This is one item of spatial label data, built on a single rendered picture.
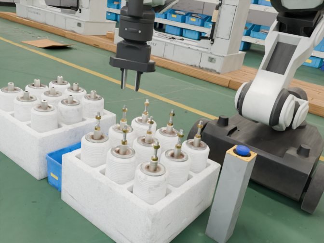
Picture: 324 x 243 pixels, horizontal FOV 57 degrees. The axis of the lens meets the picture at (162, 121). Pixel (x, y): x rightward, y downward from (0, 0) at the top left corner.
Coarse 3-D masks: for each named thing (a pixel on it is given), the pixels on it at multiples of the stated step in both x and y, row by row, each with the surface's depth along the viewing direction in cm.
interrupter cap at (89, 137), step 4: (92, 132) 99; (88, 136) 96; (92, 136) 97; (100, 136) 98; (104, 136) 97; (88, 140) 93; (92, 140) 94; (96, 140) 94; (100, 140) 94; (104, 140) 95
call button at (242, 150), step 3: (237, 147) 87; (240, 147) 87; (243, 147) 87; (246, 147) 88; (237, 150) 86; (240, 150) 86; (243, 150) 85; (246, 150) 86; (249, 150) 86; (240, 153) 86; (243, 153) 85; (246, 153) 86
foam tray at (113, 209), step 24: (72, 168) 95; (96, 168) 93; (216, 168) 104; (72, 192) 99; (96, 192) 90; (120, 192) 84; (168, 192) 90; (192, 192) 94; (96, 216) 93; (120, 216) 86; (144, 216) 79; (168, 216) 85; (192, 216) 102; (120, 240) 88; (144, 240) 82; (168, 240) 92
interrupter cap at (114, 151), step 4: (112, 148) 91; (116, 148) 91; (128, 148) 92; (132, 148) 92; (112, 152) 89; (116, 152) 89; (128, 152) 91; (132, 152) 90; (116, 156) 87; (120, 156) 87; (124, 156) 88; (128, 156) 88; (132, 156) 88
